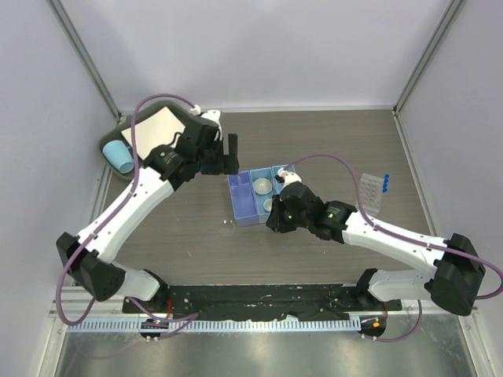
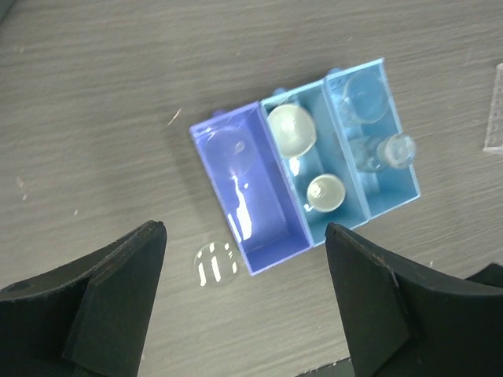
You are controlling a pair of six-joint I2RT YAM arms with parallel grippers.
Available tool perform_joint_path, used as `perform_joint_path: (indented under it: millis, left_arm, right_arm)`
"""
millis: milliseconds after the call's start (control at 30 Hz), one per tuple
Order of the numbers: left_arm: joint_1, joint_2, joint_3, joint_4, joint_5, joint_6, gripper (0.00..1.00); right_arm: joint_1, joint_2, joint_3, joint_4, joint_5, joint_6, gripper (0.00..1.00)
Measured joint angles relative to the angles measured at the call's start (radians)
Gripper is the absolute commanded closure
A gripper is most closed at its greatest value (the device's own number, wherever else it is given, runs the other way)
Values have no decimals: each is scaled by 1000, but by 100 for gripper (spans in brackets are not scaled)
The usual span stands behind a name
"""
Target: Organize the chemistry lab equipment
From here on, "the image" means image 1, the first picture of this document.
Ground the small white ceramic bowl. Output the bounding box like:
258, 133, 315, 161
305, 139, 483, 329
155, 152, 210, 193
263, 199, 274, 212

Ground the blue tiered organizer box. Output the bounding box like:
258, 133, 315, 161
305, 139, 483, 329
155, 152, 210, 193
227, 165, 286, 228

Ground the large white ceramic bowl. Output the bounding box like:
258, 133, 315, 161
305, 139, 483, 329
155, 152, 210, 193
253, 178, 272, 196

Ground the clear glass watch dish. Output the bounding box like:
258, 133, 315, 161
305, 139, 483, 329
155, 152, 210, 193
218, 220, 236, 237

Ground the clear test tube rack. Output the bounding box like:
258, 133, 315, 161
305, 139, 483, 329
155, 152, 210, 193
356, 174, 384, 216

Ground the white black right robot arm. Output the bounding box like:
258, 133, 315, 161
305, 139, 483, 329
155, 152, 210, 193
266, 182, 486, 317

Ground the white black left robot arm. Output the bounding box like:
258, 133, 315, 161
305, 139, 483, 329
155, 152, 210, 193
56, 108, 239, 313

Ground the dark green plastic tray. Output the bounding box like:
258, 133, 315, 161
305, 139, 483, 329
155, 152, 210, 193
97, 100, 192, 181

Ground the white square plate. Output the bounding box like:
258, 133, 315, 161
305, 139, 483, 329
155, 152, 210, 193
135, 107, 185, 159

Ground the light blue mug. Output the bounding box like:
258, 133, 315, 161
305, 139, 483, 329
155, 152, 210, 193
102, 140, 134, 174

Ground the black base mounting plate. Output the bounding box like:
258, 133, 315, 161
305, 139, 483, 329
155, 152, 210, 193
142, 284, 402, 322

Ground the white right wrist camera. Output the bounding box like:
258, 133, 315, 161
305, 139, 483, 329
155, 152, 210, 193
274, 167, 302, 194

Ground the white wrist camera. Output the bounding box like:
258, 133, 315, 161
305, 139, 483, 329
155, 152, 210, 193
274, 167, 302, 194
189, 104, 222, 140

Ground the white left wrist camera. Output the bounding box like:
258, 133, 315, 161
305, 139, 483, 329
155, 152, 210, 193
189, 104, 222, 140

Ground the white slotted cable duct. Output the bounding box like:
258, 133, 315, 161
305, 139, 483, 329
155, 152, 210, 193
68, 316, 361, 334

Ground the aluminium rail profile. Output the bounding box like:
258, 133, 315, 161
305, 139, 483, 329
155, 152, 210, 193
61, 287, 124, 319

